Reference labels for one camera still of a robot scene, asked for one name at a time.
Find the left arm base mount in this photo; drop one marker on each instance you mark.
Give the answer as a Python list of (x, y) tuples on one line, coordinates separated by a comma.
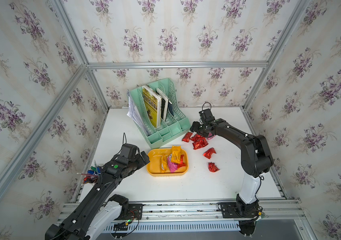
[(129, 212)]

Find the pink tea bag packet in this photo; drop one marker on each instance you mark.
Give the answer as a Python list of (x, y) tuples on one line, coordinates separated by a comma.
[(172, 166), (210, 137)]

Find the mint green file organizer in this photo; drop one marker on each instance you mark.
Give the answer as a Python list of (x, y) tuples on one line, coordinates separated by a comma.
[(176, 123)]

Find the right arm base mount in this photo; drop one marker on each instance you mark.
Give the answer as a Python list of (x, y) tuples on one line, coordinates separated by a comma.
[(247, 214)]

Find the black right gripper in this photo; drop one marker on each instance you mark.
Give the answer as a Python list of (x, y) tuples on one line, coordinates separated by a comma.
[(193, 128)]

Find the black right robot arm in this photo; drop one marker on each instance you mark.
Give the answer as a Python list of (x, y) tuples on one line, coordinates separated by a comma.
[(256, 158)]

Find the yellow cover book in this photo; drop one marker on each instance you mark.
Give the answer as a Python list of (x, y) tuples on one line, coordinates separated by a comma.
[(152, 103)]

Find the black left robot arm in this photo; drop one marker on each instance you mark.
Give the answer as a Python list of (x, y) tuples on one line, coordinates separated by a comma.
[(98, 209)]

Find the white paper stack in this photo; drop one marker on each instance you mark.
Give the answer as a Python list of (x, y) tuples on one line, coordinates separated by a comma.
[(134, 114)]

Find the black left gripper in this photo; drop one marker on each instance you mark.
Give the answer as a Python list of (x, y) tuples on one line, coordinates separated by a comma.
[(140, 162)]

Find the dark blue book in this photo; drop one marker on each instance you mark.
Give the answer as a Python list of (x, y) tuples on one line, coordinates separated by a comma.
[(170, 108)]

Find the yellow tea bag packet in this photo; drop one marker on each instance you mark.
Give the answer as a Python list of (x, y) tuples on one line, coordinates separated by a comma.
[(176, 154), (164, 163)]

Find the black white book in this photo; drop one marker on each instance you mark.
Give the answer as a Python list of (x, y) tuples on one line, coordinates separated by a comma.
[(164, 103)]

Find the red foil tea bag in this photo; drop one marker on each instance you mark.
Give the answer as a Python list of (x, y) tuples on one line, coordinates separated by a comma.
[(208, 154), (187, 137), (212, 167), (198, 141), (182, 163)]

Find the yellow plastic storage box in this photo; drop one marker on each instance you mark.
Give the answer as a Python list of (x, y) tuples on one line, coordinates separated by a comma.
[(153, 168)]

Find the pen holder with pens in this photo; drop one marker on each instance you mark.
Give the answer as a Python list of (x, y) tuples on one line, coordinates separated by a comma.
[(92, 175)]

